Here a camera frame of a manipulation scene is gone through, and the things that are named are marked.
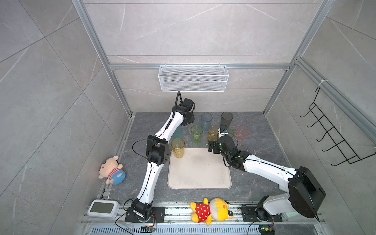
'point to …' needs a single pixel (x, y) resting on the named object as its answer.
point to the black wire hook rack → (350, 156)
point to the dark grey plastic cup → (225, 120)
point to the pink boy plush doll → (110, 169)
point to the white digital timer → (106, 209)
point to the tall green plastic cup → (197, 130)
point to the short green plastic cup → (230, 132)
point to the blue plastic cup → (206, 120)
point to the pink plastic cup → (241, 132)
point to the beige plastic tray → (198, 169)
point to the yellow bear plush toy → (217, 209)
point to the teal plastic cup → (177, 133)
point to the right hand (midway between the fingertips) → (216, 141)
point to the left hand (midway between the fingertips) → (193, 118)
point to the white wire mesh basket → (193, 79)
